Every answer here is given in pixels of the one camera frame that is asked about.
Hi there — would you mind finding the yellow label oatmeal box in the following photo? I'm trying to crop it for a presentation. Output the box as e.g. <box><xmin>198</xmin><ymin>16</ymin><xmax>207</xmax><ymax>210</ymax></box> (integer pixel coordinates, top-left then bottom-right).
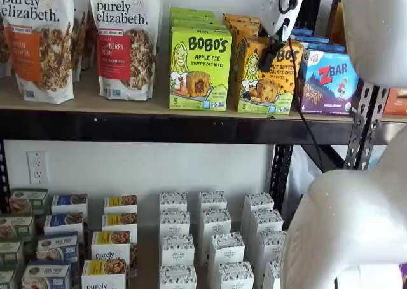
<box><xmin>104</xmin><ymin>194</ymin><xmax>138</xmax><ymax>215</ymax></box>
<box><xmin>91</xmin><ymin>231</ymin><xmax>132</xmax><ymax>263</ymax></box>
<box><xmin>101</xmin><ymin>212</ymin><xmax>139</xmax><ymax>234</ymax></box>
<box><xmin>81</xmin><ymin>259</ymin><xmax>128</xmax><ymax>289</ymax></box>

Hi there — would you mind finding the green label oatmeal box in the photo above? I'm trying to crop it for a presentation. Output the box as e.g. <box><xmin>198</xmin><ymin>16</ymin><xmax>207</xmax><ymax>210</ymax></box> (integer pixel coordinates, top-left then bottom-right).
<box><xmin>9</xmin><ymin>187</ymin><xmax>48</xmax><ymax>215</ymax></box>
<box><xmin>0</xmin><ymin>215</ymin><xmax>36</xmax><ymax>242</ymax></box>
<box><xmin>0</xmin><ymin>239</ymin><xmax>25</xmax><ymax>269</ymax></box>
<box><xmin>0</xmin><ymin>268</ymin><xmax>18</xmax><ymax>289</ymax></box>

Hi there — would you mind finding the granola bag red label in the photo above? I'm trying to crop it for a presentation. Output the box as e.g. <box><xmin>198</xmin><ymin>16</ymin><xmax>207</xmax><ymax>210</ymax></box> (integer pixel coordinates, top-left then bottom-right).
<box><xmin>88</xmin><ymin>0</ymin><xmax>157</xmax><ymax>102</ymax></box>

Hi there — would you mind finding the orange Bobo's oat bites box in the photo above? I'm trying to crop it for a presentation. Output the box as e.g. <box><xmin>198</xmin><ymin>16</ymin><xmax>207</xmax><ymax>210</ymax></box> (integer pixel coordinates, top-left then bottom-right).
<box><xmin>234</xmin><ymin>36</ymin><xmax>303</xmax><ymax>114</ymax></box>
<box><xmin>222</xmin><ymin>13</ymin><xmax>261</xmax><ymax>25</ymax></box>
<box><xmin>228</xmin><ymin>19</ymin><xmax>262</xmax><ymax>48</ymax></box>

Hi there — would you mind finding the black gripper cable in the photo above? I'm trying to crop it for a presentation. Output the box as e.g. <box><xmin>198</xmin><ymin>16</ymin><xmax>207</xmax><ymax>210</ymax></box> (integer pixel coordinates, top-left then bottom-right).
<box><xmin>277</xmin><ymin>0</ymin><xmax>324</xmax><ymax>171</ymax></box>

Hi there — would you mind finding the black metal shelf rack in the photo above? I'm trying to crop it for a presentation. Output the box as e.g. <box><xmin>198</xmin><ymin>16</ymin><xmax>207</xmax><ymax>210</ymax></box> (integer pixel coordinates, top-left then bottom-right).
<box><xmin>0</xmin><ymin>0</ymin><xmax>407</xmax><ymax>217</ymax></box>

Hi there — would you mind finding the orange brown snack box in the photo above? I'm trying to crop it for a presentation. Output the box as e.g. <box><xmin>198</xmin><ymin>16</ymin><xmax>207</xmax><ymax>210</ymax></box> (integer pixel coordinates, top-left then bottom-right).
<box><xmin>383</xmin><ymin>88</ymin><xmax>407</xmax><ymax>116</ymax></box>

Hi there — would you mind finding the wooden shelf board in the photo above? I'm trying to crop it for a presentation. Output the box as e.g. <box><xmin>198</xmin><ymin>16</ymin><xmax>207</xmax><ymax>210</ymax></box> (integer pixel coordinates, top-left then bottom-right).
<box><xmin>0</xmin><ymin>60</ymin><xmax>407</xmax><ymax>123</ymax></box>

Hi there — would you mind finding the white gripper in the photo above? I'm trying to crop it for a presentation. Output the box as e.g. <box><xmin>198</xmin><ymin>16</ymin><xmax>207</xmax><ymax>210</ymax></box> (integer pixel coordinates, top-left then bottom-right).
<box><xmin>259</xmin><ymin>0</ymin><xmax>308</xmax><ymax>71</ymax></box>

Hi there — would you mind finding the green Bobo's apple pie box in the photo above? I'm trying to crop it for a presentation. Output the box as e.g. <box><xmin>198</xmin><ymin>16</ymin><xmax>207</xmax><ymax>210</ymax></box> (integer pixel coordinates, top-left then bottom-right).
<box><xmin>169</xmin><ymin>13</ymin><xmax>222</xmax><ymax>25</ymax></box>
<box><xmin>169</xmin><ymin>6</ymin><xmax>214</xmax><ymax>18</ymax></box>
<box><xmin>168</xmin><ymin>27</ymin><xmax>233</xmax><ymax>112</ymax></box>
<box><xmin>169</xmin><ymin>19</ymin><xmax>228</xmax><ymax>32</ymax></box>

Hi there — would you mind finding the granola bag orange label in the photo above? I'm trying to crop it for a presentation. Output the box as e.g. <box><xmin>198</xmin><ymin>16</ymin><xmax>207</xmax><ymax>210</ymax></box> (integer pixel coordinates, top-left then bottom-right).
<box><xmin>0</xmin><ymin>0</ymin><xmax>76</xmax><ymax>105</ymax></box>

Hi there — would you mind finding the white patterned cartons group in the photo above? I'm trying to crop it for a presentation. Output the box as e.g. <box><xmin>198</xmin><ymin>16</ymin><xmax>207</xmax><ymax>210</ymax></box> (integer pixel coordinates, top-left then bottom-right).
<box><xmin>41</xmin><ymin>206</ymin><xmax>280</xmax><ymax>289</ymax></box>

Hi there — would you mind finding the white granola bag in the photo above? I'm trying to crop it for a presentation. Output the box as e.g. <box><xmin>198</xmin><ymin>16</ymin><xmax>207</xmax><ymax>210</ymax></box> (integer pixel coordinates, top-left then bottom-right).
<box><xmin>0</xmin><ymin>14</ymin><xmax>13</xmax><ymax>79</ymax></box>
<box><xmin>71</xmin><ymin>0</ymin><xmax>96</xmax><ymax>80</ymax></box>

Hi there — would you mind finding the white floral print box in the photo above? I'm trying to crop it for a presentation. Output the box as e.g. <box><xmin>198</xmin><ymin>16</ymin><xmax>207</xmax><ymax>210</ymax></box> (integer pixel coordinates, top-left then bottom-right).
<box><xmin>158</xmin><ymin>265</ymin><xmax>198</xmax><ymax>289</ymax></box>
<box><xmin>263</xmin><ymin>259</ymin><xmax>282</xmax><ymax>289</ymax></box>
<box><xmin>160</xmin><ymin>234</ymin><xmax>195</xmax><ymax>267</ymax></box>
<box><xmin>159</xmin><ymin>210</ymin><xmax>191</xmax><ymax>238</ymax></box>
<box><xmin>199</xmin><ymin>191</ymin><xmax>228</xmax><ymax>211</ymax></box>
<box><xmin>158</xmin><ymin>192</ymin><xmax>188</xmax><ymax>212</ymax></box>
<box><xmin>208</xmin><ymin>232</ymin><xmax>245</xmax><ymax>272</ymax></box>
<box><xmin>249</xmin><ymin>209</ymin><xmax>284</xmax><ymax>248</ymax></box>
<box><xmin>217</xmin><ymin>262</ymin><xmax>255</xmax><ymax>289</ymax></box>
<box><xmin>257</xmin><ymin>230</ymin><xmax>287</xmax><ymax>271</ymax></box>
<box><xmin>243</xmin><ymin>192</ymin><xmax>275</xmax><ymax>236</ymax></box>
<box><xmin>200</xmin><ymin>208</ymin><xmax>232</xmax><ymax>258</ymax></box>

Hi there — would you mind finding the blue label oatmeal box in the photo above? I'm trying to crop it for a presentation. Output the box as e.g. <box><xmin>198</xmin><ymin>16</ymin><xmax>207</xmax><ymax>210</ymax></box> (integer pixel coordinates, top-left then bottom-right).
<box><xmin>21</xmin><ymin>262</ymin><xmax>71</xmax><ymax>289</ymax></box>
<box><xmin>43</xmin><ymin>212</ymin><xmax>85</xmax><ymax>239</ymax></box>
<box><xmin>36</xmin><ymin>233</ymin><xmax>79</xmax><ymax>264</ymax></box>
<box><xmin>50</xmin><ymin>193</ymin><xmax>89</xmax><ymax>217</ymax></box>

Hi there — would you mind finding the blue purple ZBar box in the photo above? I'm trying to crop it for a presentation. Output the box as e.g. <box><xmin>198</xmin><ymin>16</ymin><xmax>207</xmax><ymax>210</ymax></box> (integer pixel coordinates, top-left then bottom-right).
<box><xmin>294</xmin><ymin>36</ymin><xmax>331</xmax><ymax>47</ymax></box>
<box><xmin>301</xmin><ymin>43</ymin><xmax>347</xmax><ymax>55</ymax></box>
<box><xmin>298</xmin><ymin>48</ymin><xmax>361</xmax><ymax>116</ymax></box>
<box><xmin>291</xmin><ymin>27</ymin><xmax>321</xmax><ymax>38</ymax></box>

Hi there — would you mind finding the white wall outlet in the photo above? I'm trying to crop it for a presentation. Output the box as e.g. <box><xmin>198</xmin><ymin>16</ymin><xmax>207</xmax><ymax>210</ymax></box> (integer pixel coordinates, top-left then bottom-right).
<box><xmin>27</xmin><ymin>151</ymin><xmax>48</xmax><ymax>184</ymax></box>

